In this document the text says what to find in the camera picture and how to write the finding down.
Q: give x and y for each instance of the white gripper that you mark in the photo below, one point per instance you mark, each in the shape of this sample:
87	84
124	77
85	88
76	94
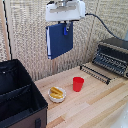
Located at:
65	12

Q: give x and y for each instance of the dark blue book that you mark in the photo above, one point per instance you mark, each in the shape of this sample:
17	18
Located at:
60	40

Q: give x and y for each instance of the beige woven folding screen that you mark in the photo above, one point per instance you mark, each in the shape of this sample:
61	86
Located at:
26	40

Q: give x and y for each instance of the black toaster oven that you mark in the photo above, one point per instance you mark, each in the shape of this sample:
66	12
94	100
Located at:
112	54

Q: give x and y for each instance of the red plastic cup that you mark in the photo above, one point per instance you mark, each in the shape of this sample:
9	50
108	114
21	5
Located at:
78	84

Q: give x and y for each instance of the yellow food pieces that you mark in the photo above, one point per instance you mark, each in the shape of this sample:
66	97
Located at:
56	92

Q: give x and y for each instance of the white bowl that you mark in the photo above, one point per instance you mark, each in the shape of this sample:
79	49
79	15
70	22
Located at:
57	94

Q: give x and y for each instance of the black fabric storage box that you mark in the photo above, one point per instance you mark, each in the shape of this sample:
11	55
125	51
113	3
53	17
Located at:
18	95

